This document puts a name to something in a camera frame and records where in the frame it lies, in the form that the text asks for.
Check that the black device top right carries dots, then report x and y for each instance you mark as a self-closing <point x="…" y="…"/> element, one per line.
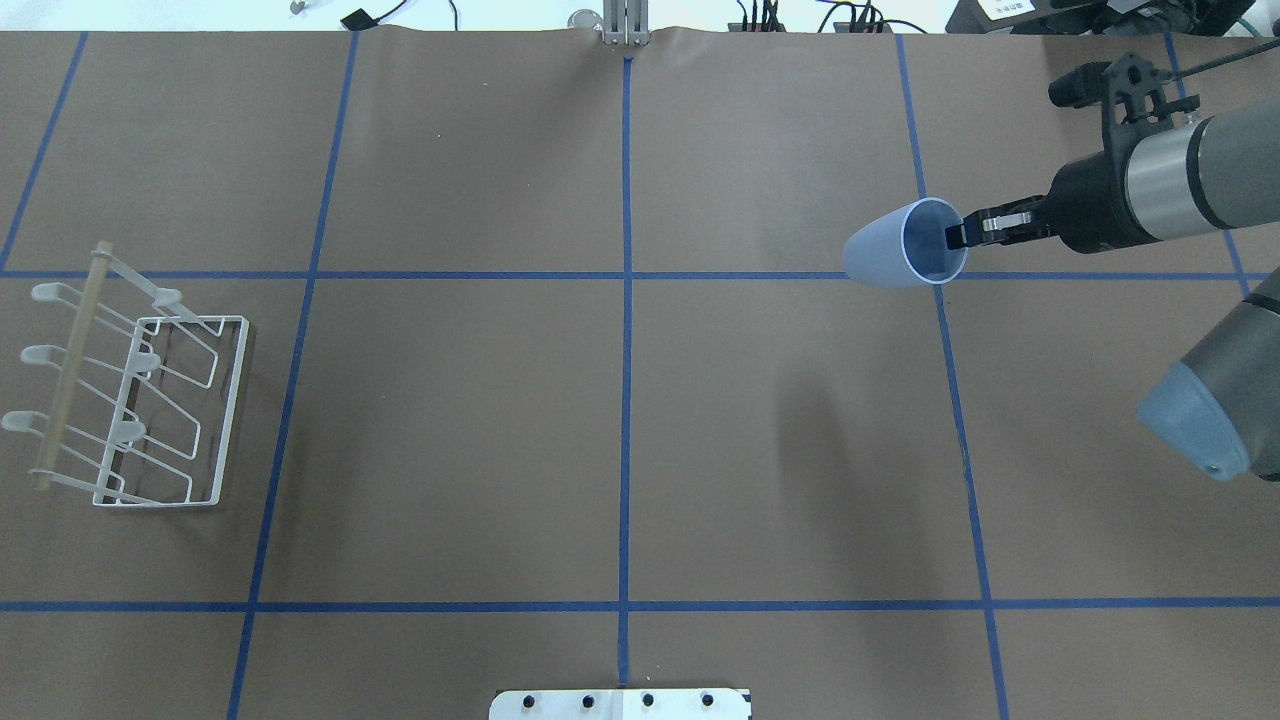
<point x="1118" y="18"/>

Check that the light blue plastic cup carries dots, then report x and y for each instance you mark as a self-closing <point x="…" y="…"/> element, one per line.
<point x="906" y="248"/>

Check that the white wire cup holder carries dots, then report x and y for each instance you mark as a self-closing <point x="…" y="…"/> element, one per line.
<point x="146" y="396"/>

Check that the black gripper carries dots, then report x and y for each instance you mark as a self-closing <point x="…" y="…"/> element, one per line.
<point x="1090" y="205"/>

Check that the aluminium frame post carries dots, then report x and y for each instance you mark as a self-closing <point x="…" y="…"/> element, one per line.
<point x="625" y="23"/>

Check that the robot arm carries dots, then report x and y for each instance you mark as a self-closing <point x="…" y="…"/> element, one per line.
<point x="1216" y="406"/>

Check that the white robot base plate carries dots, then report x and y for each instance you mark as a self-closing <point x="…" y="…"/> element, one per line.
<point x="623" y="703"/>

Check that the small black adapter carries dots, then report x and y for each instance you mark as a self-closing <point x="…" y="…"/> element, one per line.
<point x="358" y="21"/>

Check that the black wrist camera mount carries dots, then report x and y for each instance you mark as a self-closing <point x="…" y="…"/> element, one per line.
<point x="1130" y="92"/>

